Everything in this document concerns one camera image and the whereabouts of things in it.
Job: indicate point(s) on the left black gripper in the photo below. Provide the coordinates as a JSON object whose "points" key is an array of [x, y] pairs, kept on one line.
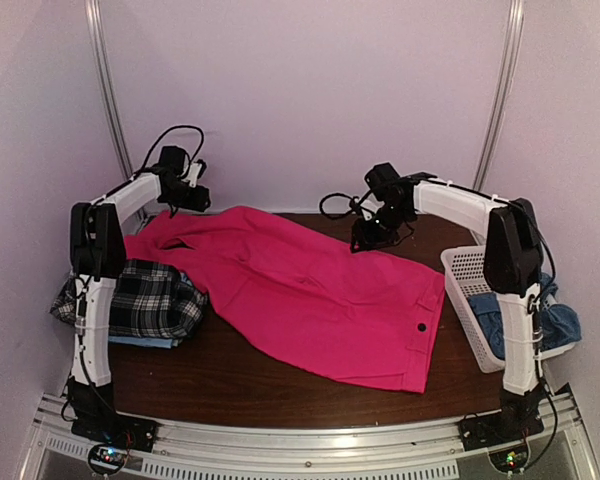
{"points": [[198, 204]]}

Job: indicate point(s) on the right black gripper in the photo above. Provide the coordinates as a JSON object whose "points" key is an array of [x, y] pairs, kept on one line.
{"points": [[366, 241]]}

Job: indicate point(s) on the pink shirt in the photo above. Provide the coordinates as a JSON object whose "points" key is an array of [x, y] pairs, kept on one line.
{"points": [[368, 319]]}

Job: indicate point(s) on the black white plaid shirt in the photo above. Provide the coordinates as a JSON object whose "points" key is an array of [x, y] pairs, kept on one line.
{"points": [[157, 301]]}

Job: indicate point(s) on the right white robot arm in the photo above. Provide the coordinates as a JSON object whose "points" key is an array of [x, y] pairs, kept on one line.
{"points": [[512, 262]]}

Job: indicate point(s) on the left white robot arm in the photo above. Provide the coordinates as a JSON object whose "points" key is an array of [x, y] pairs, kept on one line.
{"points": [[98, 255]]}

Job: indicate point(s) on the white plastic laundry basket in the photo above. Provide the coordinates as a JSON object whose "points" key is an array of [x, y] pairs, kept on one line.
{"points": [[464, 277]]}

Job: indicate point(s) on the folded light blue shirt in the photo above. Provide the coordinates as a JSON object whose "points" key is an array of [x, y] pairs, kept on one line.
{"points": [[145, 342]]}

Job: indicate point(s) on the blue denim garment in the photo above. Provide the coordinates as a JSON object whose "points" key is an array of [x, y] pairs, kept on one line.
{"points": [[560, 323]]}

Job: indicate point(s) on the right round circuit board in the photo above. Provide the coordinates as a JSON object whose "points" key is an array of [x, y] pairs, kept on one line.
{"points": [[510, 459]]}

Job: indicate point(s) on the round circuit board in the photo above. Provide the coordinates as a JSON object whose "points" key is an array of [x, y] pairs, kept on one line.
{"points": [[105, 459], [510, 459]]}

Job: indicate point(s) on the left round circuit board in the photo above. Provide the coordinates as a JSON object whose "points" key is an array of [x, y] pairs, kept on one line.
{"points": [[105, 459]]}

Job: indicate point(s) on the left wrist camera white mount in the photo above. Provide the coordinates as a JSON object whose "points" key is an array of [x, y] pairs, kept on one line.
{"points": [[194, 171]]}

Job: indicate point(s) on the left aluminium frame post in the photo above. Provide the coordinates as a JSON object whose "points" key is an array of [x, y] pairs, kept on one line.
{"points": [[106, 85]]}

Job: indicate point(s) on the aluminium frame post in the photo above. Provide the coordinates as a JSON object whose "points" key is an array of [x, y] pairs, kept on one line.
{"points": [[106, 85], [508, 64]]}

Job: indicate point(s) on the right aluminium frame post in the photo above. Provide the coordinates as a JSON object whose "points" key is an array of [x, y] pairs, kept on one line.
{"points": [[508, 64]]}

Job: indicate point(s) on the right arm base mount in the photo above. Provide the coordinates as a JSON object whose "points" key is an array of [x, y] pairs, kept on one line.
{"points": [[488, 430]]}

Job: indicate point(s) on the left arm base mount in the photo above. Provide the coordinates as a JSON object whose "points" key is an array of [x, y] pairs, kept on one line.
{"points": [[120, 431]]}

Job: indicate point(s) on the front aluminium rail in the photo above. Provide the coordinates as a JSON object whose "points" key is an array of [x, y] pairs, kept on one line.
{"points": [[422, 450]]}

